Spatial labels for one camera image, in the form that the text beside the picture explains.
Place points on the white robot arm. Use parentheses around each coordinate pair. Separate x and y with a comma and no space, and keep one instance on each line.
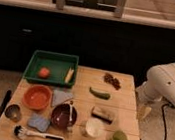
(160,83)

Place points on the grey cloth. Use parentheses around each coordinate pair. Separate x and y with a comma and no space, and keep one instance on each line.
(59,97)

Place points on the yellow corn piece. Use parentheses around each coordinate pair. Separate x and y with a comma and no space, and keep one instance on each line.
(69,75)

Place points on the white cup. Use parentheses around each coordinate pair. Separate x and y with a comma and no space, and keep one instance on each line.
(92,128)

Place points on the orange red bowl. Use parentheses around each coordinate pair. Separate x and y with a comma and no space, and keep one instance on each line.
(37,97)

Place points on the green cup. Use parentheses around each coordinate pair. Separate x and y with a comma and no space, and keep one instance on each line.
(118,135)

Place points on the white dish brush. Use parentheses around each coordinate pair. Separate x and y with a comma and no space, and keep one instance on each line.
(21,132)

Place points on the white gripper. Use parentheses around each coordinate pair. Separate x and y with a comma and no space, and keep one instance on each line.
(146,95)

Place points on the brown grape cluster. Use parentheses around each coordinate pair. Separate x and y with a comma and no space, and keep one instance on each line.
(108,78)

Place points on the orange tomato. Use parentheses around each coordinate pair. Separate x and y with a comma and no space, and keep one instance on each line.
(44,72)

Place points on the blue sponge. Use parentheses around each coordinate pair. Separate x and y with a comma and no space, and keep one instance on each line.
(37,121)

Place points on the white spoon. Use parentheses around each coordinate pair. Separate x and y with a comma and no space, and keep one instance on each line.
(71,110)

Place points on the dark red bowl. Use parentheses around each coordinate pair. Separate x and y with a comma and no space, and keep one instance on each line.
(60,116)

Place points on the small metal cup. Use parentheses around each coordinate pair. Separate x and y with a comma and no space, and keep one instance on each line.
(13,113)

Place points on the green plastic tray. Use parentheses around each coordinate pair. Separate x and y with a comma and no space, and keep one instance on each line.
(58,64)

